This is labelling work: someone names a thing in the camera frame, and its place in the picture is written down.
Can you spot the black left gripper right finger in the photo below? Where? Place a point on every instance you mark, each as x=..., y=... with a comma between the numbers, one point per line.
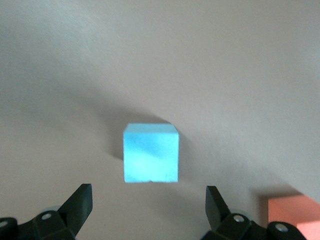
x=225, y=225

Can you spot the brown table cover sheet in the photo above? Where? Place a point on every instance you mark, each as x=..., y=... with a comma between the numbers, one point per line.
x=200, y=75

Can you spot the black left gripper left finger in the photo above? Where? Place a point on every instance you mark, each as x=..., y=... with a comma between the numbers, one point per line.
x=75, y=212

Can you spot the orange foam cube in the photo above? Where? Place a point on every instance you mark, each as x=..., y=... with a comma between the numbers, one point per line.
x=287, y=207

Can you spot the blue foam cube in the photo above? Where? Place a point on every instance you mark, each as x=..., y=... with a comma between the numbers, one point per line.
x=151, y=155

